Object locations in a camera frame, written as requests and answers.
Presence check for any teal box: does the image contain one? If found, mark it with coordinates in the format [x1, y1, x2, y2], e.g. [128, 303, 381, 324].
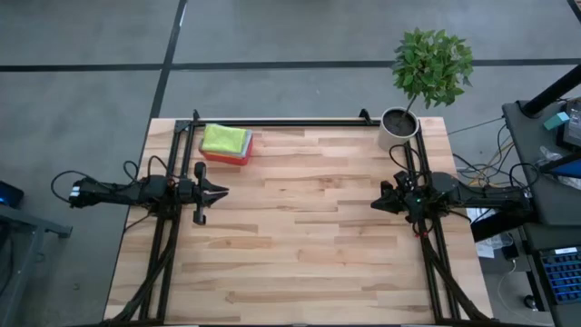
[543, 111, 571, 132]

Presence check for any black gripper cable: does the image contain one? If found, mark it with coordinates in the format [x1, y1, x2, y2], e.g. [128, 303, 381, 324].
[50, 155, 169, 204]
[389, 144, 424, 176]

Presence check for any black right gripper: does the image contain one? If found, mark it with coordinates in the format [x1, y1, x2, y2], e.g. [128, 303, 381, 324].
[370, 170, 435, 223]

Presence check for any grey side desk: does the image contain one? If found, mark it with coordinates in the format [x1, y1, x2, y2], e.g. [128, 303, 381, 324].
[501, 97, 581, 228]

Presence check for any clear plastic bag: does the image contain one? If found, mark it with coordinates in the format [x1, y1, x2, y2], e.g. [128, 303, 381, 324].
[529, 144, 566, 173]

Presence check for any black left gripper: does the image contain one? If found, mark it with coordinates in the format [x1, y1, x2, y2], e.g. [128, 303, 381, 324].
[177, 161, 231, 226]

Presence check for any white paper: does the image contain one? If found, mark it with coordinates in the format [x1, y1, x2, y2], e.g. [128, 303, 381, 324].
[466, 202, 505, 260]

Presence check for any lime green fluffy towel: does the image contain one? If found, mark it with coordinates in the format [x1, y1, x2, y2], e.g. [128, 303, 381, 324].
[201, 123, 249, 155]

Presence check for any dark grey cart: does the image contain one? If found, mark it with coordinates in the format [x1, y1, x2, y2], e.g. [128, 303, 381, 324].
[0, 202, 74, 327]

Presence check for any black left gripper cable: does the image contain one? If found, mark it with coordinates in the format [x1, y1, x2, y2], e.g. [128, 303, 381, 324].
[50, 155, 169, 204]

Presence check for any white cable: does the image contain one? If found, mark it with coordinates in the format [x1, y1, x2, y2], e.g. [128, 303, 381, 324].
[496, 258, 555, 326]

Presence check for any potted tree in white pot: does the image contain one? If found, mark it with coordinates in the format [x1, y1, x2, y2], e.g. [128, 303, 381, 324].
[377, 26, 476, 153]

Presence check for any black desk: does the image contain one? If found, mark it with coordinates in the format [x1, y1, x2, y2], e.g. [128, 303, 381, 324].
[470, 197, 581, 327]

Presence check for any tablet with blue screen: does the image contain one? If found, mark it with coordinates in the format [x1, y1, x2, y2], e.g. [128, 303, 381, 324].
[538, 154, 581, 179]

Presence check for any backlit keyboard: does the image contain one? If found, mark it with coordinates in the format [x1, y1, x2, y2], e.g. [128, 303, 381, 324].
[534, 244, 581, 306]

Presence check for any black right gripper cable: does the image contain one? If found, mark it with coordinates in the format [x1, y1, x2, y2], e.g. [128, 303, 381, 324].
[389, 144, 424, 176]

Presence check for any black electronics box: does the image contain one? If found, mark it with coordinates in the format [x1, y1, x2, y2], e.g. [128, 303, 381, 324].
[557, 97, 581, 151]

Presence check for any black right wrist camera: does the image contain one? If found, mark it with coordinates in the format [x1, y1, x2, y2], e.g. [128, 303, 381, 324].
[393, 171, 417, 191]

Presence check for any blue-lit black device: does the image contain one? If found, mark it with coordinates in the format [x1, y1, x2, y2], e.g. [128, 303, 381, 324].
[0, 180, 25, 210]

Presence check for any pink plastic bin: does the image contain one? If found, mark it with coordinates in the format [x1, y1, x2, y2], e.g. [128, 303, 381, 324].
[198, 124, 254, 166]

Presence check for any black post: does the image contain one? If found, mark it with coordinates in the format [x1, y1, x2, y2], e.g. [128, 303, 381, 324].
[519, 63, 581, 119]

